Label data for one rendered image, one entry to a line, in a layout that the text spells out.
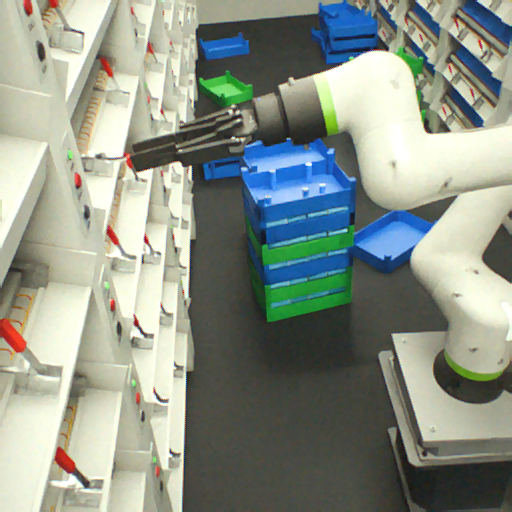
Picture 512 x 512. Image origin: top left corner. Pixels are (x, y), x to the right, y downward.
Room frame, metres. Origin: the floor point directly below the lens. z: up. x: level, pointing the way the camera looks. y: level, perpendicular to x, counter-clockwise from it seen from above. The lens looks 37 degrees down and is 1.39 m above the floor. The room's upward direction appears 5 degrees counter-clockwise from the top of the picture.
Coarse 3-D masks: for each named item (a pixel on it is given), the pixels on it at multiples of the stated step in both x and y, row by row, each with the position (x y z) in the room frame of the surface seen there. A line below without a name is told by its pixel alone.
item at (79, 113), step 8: (96, 64) 1.21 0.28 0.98; (96, 72) 1.17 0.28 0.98; (88, 80) 1.12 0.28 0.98; (96, 80) 1.16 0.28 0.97; (88, 88) 1.09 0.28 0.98; (80, 96) 1.04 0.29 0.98; (88, 96) 1.05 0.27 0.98; (80, 104) 1.01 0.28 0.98; (88, 104) 1.03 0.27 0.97; (96, 104) 1.06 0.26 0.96; (80, 112) 0.98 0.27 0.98; (88, 112) 1.02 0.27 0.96; (96, 112) 1.03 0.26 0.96; (72, 120) 0.94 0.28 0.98; (80, 120) 0.95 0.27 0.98; (72, 128) 0.92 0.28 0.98; (80, 128) 0.94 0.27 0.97; (88, 128) 0.95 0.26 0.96; (80, 144) 0.89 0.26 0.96; (88, 144) 0.90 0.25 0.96
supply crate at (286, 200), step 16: (320, 160) 1.70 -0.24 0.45; (256, 176) 1.66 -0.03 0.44; (288, 176) 1.68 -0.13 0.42; (304, 176) 1.69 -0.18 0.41; (320, 176) 1.69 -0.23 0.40; (336, 176) 1.66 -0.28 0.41; (256, 192) 1.62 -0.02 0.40; (272, 192) 1.61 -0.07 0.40; (288, 192) 1.61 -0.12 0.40; (336, 192) 1.51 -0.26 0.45; (352, 192) 1.52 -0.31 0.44; (256, 208) 1.48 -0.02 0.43; (272, 208) 1.46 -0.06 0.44; (288, 208) 1.47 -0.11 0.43; (304, 208) 1.48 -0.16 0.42; (320, 208) 1.50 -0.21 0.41
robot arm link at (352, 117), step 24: (336, 72) 0.84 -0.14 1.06; (360, 72) 0.83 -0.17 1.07; (384, 72) 0.81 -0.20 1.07; (408, 72) 0.83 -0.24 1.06; (336, 96) 0.81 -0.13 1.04; (360, 96) 0.80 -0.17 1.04; (384, 96) 0.79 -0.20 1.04; (408, 96) 0.80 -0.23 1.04; (336, 120) 0.80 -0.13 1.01; (360, 120) 0.79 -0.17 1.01; (384, 120) 0.77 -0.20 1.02
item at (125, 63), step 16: (112, 48) 1.27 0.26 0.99; (112, 64) 1.25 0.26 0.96; (128, 64) 1.27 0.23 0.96; (128, 80) 1.23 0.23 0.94; (96, 96) 1.11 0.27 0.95; (112, 112) 1.06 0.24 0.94; (128, 112) 1.08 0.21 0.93; (112, 128) 1.00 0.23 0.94; (128, 128) 1.06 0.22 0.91; (96, 144) 0.93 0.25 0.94; (112, 144) 0.94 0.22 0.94; (80, 160) 0.86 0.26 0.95; (96, 176) 0.82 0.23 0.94; (112, 176) 0.83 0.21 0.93; (96, 192) 0.78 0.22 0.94; (112, 192) 0.79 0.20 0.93; (96, 208) 0.66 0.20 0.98
